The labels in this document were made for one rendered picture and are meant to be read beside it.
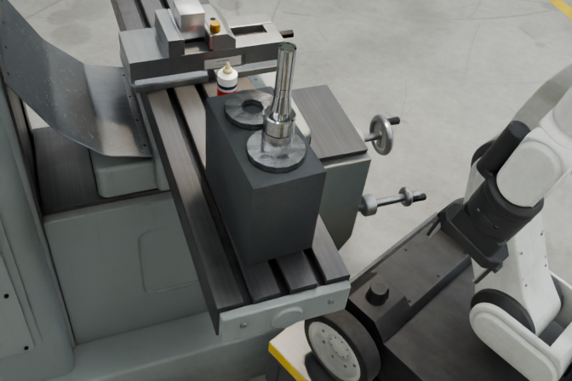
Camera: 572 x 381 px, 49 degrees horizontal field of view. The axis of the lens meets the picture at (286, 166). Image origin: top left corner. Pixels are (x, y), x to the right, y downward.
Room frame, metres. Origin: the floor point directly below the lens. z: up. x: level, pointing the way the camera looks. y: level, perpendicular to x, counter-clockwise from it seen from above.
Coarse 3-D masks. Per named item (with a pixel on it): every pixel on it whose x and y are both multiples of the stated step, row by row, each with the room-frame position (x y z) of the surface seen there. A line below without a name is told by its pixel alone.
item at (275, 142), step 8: (264, 128) 0.68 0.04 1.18; (272, 128) 0.67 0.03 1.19; (280, 128) 0.66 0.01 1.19; (288, 128) 0.67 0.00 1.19; (264, 136) 0.67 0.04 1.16; (272, 136) 0.67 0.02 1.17; (280, 136) 0.67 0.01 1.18; (288, 136) 0.67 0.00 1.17; (264, 144) 0.67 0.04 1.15; (272, 144) 0.67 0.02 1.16; (280, 144) 0.67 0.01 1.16; (288, 144) 0.67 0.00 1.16; (272, 152) 0.67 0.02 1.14; (280, 152) 0.67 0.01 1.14; (288, 152) 0.67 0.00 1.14
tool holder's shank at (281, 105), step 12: (288, 48) 0.68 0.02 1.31; (288, 60) 0.68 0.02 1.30; (276, 72) 0.68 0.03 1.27; (288, 72) 0.68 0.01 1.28; (276, 84) 0.68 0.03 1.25; (288, 84) 0.68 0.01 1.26; (276, 96) 0.68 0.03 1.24; (288, 96) 0.68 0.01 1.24; (276, 108) 0.67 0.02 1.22; (288, 108) 0.68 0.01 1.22
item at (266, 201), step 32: (224, 96) 0.81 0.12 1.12; (256, 96) 0.80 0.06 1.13; (224, 128) 0.73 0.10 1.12; (256, 128) 0.73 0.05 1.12; (224, 160) 0.71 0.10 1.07; (256, 160) 0.65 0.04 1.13; (288, 160) 0.66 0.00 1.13; (224, 192) 0.71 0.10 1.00; (256, 192) 0.61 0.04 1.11; (288, 192) 0.63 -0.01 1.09; (320, 192) 0.66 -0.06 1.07; (256, 224) 0.61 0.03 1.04; (288, 224) 0.64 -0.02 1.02; (256, 256) 0.61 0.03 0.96
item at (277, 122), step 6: (264, 114) 0.68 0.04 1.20; (270, 114) 0.68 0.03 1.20; (288, 114) 0.69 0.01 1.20; (294, 114) 0.69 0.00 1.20; (264, 120) 0.68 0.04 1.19; (270, 120) 0.67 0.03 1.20; (276, 120) 0.67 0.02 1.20; (282, 120) 0.67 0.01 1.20; (288, 120) 0.67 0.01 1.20; (294, 120) 0.68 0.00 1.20; (276, 126) 0.66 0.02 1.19; (282, 126) 0.67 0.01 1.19; (288, 126) 0.67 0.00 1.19
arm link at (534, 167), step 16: (544, 128) 0.62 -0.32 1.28; (560, 128) 0.62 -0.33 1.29; (528, 144) 0.62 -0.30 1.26; (544, 144) 0.61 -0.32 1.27; (560, 144) 0.60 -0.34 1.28; (512, 160) 0.62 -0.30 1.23; (528, 160) 0.61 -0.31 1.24; (544, 160) 0.60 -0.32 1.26; (560, 160) 0.59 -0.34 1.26; (512, 176) 0.61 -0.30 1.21; (528, 176) 0.60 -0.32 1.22; (544, 176) 0.59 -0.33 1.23; (560, 176) 0.58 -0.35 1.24; (512, 192) 0.61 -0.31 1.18; (528, 192) 0.59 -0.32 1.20; (544, 192) 0.59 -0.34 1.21
